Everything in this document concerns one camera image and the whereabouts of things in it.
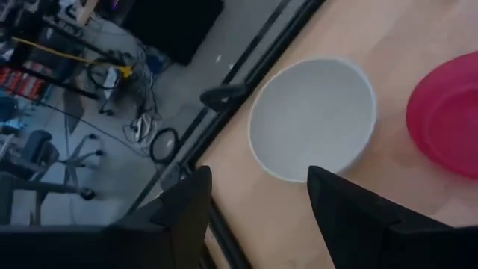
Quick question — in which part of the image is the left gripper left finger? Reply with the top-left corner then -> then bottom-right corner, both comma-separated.
111,166 -> 214,269

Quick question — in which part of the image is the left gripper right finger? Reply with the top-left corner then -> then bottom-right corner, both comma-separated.
306,166 -> 450,269

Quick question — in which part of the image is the white bowl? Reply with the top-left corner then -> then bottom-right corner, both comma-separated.
248,55 -> 378,184

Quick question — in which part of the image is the small magenta bowl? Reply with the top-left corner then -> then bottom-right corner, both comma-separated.
406,50 -> 478,181

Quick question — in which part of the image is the black office chair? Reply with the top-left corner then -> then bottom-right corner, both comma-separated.
0,129 -> 106,226

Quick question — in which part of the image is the black floor box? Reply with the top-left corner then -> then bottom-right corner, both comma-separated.
122,0 -> 226,65

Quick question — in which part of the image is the black floor ring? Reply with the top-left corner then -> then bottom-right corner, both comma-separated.
149,126 -> 181,166

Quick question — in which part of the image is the black frame bracket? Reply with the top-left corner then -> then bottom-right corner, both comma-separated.
199,83 -> 249,112

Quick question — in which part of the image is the black aluminium table frame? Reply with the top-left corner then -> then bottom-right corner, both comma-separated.
122,0 -> 326,269

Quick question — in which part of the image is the yellow cord with plug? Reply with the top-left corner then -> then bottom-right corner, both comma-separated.
10,35 -> 134,78

